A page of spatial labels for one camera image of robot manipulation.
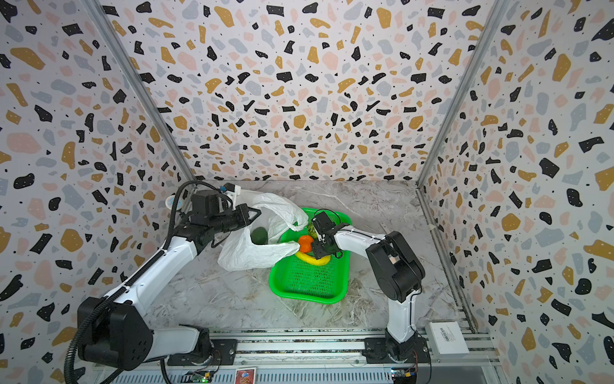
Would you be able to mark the green plastic basket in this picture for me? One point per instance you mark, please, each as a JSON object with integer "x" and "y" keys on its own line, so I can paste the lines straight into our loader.
{"x": 293, "y": 278}

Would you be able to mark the yellow banana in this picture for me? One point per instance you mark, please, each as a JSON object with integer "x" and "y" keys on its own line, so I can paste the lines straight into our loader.
{"x": 312, "y": 260}

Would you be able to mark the orange tangerine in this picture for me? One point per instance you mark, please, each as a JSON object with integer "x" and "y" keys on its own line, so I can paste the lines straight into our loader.
{"x": 305, "y": 243}

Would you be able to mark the red card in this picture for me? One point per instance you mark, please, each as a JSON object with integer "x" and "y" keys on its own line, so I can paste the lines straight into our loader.
{"x": 245, "y": 376}

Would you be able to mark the bumpy green custard apple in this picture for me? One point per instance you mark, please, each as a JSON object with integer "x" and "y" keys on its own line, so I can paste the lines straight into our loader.
{"x": 312, "y": 231}

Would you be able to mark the white label box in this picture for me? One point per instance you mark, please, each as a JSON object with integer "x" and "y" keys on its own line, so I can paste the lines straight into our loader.
{"x": 446, "y": 340}

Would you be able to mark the round white desk lamp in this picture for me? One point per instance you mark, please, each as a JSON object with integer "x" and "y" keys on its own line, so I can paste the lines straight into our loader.
{"x": 170, "y": 202}

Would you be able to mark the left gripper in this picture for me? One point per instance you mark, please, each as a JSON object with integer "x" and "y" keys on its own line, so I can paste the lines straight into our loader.
{"x": 241, "y": 210}

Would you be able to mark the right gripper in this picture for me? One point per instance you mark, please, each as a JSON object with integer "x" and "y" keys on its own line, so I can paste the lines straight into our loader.
{"x": 319, "y": 247}

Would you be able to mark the white plastic bag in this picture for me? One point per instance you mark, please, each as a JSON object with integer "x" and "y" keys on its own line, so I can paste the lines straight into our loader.
{"x": 278, "y": 216}

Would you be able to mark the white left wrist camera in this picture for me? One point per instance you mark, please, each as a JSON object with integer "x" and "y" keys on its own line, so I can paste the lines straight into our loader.
{"x": 231, "y": 189}

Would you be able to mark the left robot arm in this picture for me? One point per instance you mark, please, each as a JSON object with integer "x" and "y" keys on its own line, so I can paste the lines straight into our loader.
{"x": 112, "y": 330}

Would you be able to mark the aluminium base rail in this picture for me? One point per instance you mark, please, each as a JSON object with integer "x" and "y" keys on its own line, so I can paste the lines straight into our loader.
{"x": 335, "y": 356}

